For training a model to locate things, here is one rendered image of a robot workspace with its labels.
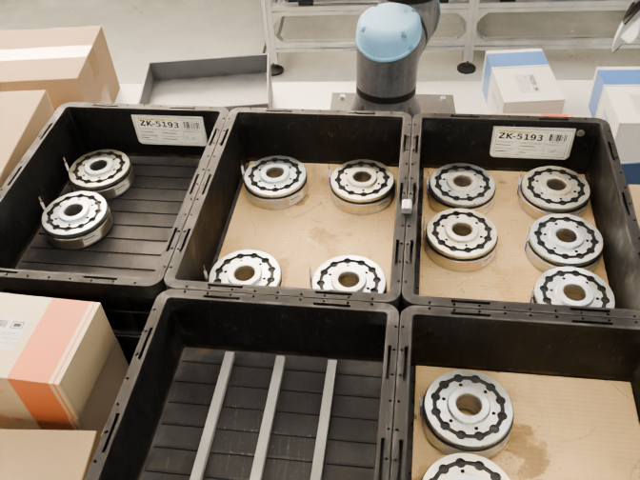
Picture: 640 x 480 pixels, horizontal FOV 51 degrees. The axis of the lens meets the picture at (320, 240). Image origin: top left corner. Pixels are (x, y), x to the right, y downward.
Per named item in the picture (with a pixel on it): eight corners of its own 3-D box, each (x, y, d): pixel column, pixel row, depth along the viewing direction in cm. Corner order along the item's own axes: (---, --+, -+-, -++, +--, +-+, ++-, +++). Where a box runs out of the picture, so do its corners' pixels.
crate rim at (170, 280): (233, 118, 114) (230, 106, 112) (411, 124, 110) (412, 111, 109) (164, 299, 86) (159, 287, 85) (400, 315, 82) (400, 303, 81)
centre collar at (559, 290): (550, 281, 91) (551, 277, 90) (589, 280, 91) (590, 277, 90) (558, 310, 87) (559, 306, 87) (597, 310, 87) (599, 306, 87)
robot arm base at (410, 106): (347, 107, 143) (348, 64, 136) (419, 107, 142) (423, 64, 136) (346, 147, 132) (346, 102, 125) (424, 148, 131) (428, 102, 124)
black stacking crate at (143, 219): (83, 157, 125) (63, 105, 117) (239, 164, 121) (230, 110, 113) (-21, 328, 97) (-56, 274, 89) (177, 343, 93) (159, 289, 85)
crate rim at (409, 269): (411, 124, 110) (412, 111, 109) (604, 130, 106) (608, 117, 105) (400, 315, 82) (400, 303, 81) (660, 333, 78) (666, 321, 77)
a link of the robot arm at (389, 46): (347, 92, 128) (347, 24, 119) (367, 61, 137) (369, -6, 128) (409, 102, 125) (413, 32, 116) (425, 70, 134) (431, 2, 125)
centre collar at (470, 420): (446, 387, 80) (446, 384, 80) (488, 390, 80) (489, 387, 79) (447, 424, 77) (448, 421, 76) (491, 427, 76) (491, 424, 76)
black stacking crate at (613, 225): (410, 170, 117) (413, 115, 109) (590, 178, 113) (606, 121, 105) (399, 360, 89) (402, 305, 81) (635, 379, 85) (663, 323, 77)
